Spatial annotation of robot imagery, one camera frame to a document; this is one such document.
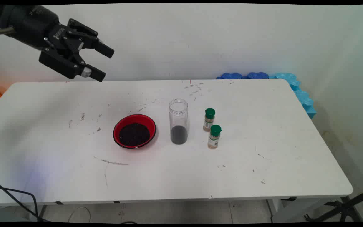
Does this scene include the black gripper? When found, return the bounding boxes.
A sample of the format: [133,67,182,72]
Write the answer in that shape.
[0,5,115,83]

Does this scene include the clear plastic jar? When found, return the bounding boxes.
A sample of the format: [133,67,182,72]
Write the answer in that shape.
[169,99,189,145]

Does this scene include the black seeds batch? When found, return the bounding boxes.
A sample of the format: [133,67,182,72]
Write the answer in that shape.
[171,125,188,145]

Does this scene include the red bowl black rim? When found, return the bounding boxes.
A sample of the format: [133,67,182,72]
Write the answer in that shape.
[113,114,157,149]

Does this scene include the black seeds pile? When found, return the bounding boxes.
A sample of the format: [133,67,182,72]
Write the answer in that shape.
[119,123,150,147]

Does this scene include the spice bottle green cap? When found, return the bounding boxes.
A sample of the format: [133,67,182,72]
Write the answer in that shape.
[203,108,216,132]
[208,125,222,149]

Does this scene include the white table leg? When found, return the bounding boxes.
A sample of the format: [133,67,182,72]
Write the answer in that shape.
[27,205,46,222]

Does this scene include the light blue foam tiles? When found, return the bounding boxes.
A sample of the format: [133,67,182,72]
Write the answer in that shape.
[270,73,317,119]

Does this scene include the black tripod stand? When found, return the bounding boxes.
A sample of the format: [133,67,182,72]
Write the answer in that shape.
[304,186,363,223]

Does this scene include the black cable loop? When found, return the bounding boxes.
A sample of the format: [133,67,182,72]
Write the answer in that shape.
[0,178,44,222]

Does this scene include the thin grey floor wire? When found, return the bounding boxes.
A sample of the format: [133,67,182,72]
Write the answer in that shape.
[67,206,91,223]

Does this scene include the white table leg frame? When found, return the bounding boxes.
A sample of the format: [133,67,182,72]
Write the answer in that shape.
[266,197,352,223]

